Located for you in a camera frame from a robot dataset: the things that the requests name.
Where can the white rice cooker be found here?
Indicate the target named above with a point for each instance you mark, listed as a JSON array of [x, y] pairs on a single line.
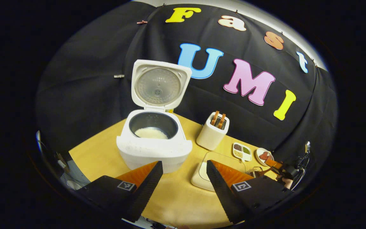
[[152, 149]]

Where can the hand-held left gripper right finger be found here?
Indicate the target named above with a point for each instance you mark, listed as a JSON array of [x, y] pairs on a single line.
[[222, 190]]

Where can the curved metal rail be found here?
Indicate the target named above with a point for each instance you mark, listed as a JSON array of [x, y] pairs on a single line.
[[303, 173]]

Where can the clear chopstick holder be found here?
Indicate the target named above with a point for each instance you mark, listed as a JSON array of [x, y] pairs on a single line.
[[252, 172]]

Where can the white power adapter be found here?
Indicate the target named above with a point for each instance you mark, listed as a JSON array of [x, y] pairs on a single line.
[[64, 163]]

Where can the white round plate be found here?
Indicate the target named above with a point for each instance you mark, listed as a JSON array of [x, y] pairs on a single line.
[[258, 162]]

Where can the white divided bean dish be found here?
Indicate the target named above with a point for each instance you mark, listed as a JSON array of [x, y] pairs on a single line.
[[242, 152]]

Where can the clear box of rice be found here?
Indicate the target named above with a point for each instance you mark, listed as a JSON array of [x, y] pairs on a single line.
[[200, 176]]

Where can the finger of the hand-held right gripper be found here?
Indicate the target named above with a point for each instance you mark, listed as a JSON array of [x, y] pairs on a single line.
[[273, 164]]

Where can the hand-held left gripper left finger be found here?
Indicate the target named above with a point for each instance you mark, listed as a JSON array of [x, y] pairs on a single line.
[[145, 190]]

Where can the black backdrop cloth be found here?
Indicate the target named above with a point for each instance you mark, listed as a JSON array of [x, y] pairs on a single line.
[[91, 79]]

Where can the white toaster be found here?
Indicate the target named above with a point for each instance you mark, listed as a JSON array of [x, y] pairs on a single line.
[[211, 138]]

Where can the red meat slice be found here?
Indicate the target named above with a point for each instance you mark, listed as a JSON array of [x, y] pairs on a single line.
[[269, 156], [263, 156]]

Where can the toast slice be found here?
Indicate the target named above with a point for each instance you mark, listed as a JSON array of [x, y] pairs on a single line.
[[214, 118], [221, 121]]

